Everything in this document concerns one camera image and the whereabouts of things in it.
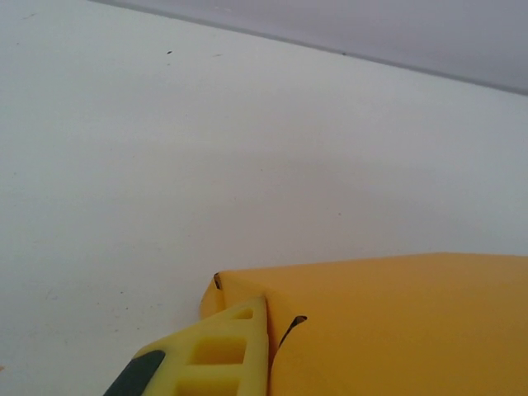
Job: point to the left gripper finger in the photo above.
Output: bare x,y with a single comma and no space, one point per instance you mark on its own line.
214,359

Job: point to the orange paper box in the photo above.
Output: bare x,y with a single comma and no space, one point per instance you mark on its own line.
392,330

